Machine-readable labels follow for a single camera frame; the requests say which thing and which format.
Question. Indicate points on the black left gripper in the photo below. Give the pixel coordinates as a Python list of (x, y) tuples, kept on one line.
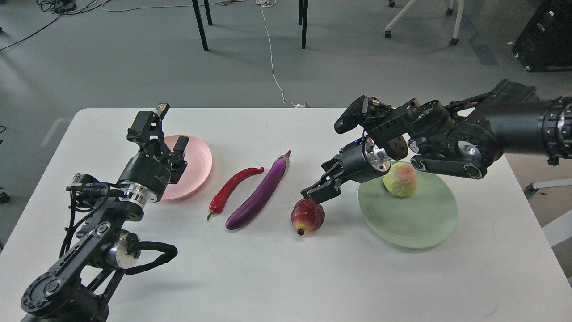
[(148, 173)]

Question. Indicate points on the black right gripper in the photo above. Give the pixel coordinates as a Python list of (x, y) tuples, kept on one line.
[(360, 161)]

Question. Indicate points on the red pomegranate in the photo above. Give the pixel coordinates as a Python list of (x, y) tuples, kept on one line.
[(307, 216)]

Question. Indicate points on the green yellow fruit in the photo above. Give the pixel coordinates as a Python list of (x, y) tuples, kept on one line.
[(401, 180)]

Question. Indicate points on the red chili pepper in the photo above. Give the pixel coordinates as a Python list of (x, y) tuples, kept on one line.
[(219, 201)]

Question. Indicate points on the purple eggplant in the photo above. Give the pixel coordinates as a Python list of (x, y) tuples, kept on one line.
[(245, 213)]

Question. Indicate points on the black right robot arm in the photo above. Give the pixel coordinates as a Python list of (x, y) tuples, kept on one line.
[(460, 139)]

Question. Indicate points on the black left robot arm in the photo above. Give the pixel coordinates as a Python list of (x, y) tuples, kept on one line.
[(97, 252)]

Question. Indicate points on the pink plate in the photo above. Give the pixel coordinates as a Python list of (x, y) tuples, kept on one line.
[(199, 165)]

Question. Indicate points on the green plate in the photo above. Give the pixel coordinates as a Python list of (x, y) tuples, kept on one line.
[(422, 220)]

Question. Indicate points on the black equipment case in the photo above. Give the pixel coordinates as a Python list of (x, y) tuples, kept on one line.
[(545, 44)]

